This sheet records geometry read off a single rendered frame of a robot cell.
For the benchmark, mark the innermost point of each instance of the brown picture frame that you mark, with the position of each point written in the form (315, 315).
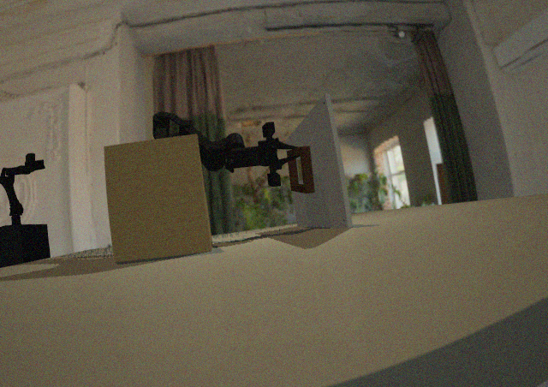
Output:
(301, 170)

